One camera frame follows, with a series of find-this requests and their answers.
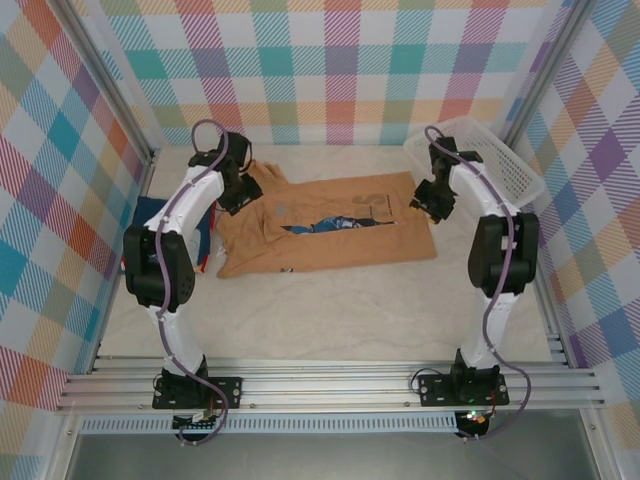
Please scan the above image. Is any orange printed t-shirt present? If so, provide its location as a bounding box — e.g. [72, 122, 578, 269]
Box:
[215, 158, 438, 280]

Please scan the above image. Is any white plastic basket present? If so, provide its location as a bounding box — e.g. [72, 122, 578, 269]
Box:
[403, 117, 547, 211]

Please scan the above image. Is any folded navy t-shirt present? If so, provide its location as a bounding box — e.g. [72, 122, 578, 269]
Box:
[130, 194, 217, 275]

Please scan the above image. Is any small circuit board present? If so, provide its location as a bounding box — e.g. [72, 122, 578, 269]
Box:
[173, 409, 222, 434]
[457, 409, 495, 439]

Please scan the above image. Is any aluminium frame post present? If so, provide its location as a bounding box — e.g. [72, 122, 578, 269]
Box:
[497, 0, 589, 151]
[58, 0, 162, 166]

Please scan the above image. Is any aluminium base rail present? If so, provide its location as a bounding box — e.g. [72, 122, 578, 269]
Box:
[54, 355, 609, 416]

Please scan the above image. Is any white slotted cable duct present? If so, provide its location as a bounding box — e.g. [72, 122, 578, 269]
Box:
[79, 417, 459, 435]

